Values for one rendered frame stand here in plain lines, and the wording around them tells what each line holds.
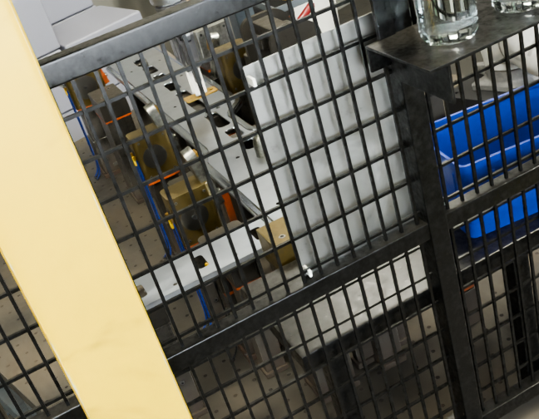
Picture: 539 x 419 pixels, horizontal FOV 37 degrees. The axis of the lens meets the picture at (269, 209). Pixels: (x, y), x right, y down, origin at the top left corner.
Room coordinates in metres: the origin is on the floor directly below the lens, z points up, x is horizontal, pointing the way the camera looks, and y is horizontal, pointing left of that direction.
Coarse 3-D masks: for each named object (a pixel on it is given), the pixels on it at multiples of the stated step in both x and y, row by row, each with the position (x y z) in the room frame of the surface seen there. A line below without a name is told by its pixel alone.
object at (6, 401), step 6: (0, 390) 2.09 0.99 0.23; (12, 390) 2.07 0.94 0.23; (0, 396) 2.06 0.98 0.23; (6, 396) 2.05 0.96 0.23; (18, 396) 2.04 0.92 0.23; (0, 402) 2.08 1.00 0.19; (6, 402) 2.02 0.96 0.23; (18, 402) 2.00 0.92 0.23; (24, 402) 1.99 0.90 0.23; (6, 408) 2.04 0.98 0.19; (12, 408) 1.98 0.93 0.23; (24, 408) 1.97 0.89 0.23; (30, 408) 1.65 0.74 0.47; (12, 414) 1.99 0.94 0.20; (18, 414) 1.95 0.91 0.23; (36, 414) 1.63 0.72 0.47
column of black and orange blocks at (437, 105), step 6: (432, 96) 1.20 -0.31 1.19; (426, 102) 1.20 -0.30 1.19; (432, 102) 1.20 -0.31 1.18; (438, 102) 1.21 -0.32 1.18; (438, 108) 1.21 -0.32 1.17; (438, 114) 1.21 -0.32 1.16; (444, 114) 1.21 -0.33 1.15; (468, 288) 1.21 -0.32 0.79; (474, 288) 1.21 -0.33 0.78; (468, 294) 1.20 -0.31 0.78; (474, 294) 1.21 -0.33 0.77; (468, 300) 1.20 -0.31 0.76; (474, 300) 1.21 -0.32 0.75; (462, 306) 1.20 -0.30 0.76; (468, 306) 1.20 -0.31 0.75; (474, 306) 1.21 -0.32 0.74; (468, 312) 1.20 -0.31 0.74; (474, 318) 1.20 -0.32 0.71
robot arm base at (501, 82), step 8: (480, 64) 2.08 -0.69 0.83; (488, 72) 1.98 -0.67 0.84; (496, 72) 1.95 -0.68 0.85; (504, 72) 1.94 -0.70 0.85; (512, 72) 1.92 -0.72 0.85; (520, 72) 1.92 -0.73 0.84; (480, 80) 2.01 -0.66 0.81; (488, 80) 1.99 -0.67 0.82; (496, 80) 1.96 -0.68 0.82; (504, 80) 1.94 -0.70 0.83; (512, 80) 1.92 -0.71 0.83; (520, 80) 1.91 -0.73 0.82; (528, 80) 1.90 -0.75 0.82; (472, 88) 2.01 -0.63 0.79; (488, 88) 1.97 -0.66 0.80; (504, 88) 1.93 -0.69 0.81
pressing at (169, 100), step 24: (144, 72) 2.36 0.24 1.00; (168, 72) 2.29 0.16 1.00; (144, 96) 2.16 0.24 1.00; (168, 96) 2.10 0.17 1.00; (216, 96) 1.99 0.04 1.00; (168, 120) 1.94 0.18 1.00; (192, 120) 1.89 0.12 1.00; (240, 120) 1.79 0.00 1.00; (192, 144) 1.76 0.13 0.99; (216, 144) 1.71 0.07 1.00; (216, 168) 1.59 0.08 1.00; (240, 168) 1.55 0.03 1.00; (264, 168) 1.52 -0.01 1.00; (240, 192) 1.45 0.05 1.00; (264, 192) 1.42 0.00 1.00
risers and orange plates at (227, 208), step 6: (174, 90) 2.27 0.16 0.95; (180, 174) 2.17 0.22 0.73; (216, 186) 1.79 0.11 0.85; (228, 198) 1.78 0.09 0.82; (222, 204) 1.79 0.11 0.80; (228, 204) 1.78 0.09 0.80; (222, 210) 1.80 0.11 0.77; (228, 210) 1.78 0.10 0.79; (234, 210) 1.78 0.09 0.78; (228, 216) 1.79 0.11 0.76; (234, 216) 1.78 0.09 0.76; (228, 222) 1.79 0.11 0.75
